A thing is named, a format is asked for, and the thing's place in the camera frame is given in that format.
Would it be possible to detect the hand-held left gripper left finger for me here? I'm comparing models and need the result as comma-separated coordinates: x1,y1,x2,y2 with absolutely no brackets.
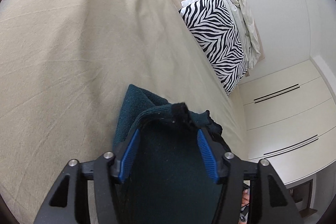
34,129,140,224

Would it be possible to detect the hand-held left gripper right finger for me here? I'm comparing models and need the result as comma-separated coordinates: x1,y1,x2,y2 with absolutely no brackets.
197,129,300,224

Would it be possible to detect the dark teal knit sweater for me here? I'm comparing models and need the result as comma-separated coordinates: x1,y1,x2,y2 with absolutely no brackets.
112,84,243,224

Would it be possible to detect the white wardrobe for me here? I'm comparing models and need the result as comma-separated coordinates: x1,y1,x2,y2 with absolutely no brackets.
238,55,336,186

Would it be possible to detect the brown wooden shelf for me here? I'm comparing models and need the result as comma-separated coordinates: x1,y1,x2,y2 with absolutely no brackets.
287,178,319,218

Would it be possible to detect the zebra print pillow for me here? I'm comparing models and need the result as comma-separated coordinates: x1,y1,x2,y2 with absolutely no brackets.
178,0,249,96

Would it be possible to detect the bed with beige sheet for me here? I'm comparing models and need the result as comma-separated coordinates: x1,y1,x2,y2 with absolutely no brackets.
0,0,250,224

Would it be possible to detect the crumpled white duvet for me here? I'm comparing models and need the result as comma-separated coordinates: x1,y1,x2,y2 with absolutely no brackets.
190,0,261,69

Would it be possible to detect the black wardrobe handle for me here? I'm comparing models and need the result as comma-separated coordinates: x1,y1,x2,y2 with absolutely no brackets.
253,84,300,103
263,134,319,156

